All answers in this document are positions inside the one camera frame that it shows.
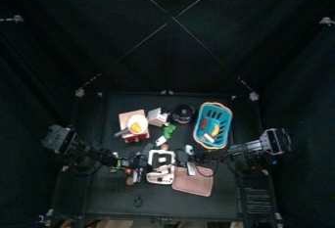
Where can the black toy sushi roll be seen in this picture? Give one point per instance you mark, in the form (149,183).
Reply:
(162,160)

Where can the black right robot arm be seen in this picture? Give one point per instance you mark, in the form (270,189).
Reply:
(256,145)

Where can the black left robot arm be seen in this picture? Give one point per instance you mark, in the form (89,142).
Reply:
(83,148)

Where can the white plastic tray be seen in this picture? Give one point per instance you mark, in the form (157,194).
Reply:
(161,179)

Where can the small white grey toy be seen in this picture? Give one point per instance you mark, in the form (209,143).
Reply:
(189,148)

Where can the small orange toy piece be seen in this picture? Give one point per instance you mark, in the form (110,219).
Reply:
(129,171)

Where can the round brown toy cookie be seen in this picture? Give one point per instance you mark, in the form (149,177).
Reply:
(130,181)

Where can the dark grey toy piece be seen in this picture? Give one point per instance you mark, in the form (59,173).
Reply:
(147,147)

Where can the small green toy piece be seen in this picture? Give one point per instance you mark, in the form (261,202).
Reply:
(115,167)

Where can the small brown toy piece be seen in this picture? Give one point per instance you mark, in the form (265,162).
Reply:
(165,146)

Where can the white toy food piece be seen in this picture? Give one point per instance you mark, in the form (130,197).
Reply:
(209,137)

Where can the pink cutting board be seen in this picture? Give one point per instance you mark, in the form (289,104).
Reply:
(194,183)

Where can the small white toy piece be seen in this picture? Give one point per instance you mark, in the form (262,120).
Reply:
(162,141)

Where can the green toy vegetable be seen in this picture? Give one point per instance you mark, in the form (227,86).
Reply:
(169,130)

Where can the yellow toy banana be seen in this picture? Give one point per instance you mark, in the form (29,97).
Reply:
(215,129)

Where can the red toy block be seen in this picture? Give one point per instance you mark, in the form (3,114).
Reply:
(137,137)

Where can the red toy food piece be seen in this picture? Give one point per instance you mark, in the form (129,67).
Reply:
(203,124)

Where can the blue basket orange rim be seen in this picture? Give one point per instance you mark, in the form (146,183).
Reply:
(213,124)

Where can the toy pan with egg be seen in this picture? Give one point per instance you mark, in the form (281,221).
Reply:
(137,126)

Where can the black toy pot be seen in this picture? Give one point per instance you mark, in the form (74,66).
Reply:
(183,114)

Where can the white toy box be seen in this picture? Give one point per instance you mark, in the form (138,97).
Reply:
(157,117)

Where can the light wooden board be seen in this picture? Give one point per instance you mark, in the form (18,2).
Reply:
(126,118)

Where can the metal frame corner bracket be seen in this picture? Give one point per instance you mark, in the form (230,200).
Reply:
(79,92)
(166,92)
(326,20)
(254,96)
(17,18)

